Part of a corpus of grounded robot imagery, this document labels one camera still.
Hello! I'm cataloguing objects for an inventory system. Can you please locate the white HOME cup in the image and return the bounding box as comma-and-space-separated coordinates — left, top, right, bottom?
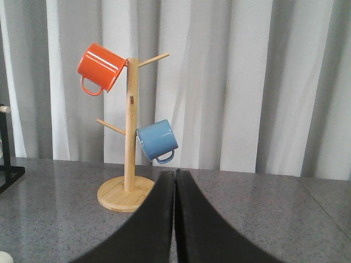
0, 251, 14, 263

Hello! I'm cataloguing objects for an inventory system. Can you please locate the blue enamel mug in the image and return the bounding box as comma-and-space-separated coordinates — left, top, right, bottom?
136, 119, 178, 164

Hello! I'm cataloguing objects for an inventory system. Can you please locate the grey white curtain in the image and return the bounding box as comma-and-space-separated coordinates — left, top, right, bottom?
1, 1, 350, 180

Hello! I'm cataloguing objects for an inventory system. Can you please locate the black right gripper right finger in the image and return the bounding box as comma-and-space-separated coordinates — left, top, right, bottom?
175, 169, 281, 262

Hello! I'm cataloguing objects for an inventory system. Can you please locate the wooden mug tree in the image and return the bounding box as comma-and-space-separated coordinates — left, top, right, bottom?
97, 53, 169, 212

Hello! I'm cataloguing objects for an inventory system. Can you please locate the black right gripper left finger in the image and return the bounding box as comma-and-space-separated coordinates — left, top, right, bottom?
74, 171, 175, 262

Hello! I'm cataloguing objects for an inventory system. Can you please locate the orange enamel mug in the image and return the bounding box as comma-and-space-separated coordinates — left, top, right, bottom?
77, 43, 128, 96

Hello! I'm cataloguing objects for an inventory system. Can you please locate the black rack with wooden bar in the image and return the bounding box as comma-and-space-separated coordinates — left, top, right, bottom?
1, 104, 25, 193

